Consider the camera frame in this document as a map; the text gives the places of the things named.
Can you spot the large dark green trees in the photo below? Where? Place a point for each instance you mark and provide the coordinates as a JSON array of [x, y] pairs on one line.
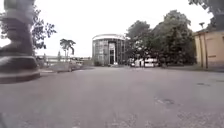
[[170, 40]]

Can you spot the leafy tree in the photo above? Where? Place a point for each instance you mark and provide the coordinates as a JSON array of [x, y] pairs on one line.
[[41, 31]]

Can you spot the yellow building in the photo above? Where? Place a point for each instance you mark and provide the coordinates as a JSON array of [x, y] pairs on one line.
[[211, 48]]

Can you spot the round glass building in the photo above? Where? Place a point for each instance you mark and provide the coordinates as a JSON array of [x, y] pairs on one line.
[[108, 50]]

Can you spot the grey asphalt ground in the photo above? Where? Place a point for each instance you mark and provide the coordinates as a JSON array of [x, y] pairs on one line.
[[113, 96]]

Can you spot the slender tall tree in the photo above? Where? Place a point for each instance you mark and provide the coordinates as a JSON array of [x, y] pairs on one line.
[[67, 45]]

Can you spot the dark blurred bulky object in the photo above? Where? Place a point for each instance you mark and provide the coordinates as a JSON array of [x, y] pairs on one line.
[[18, 50]]

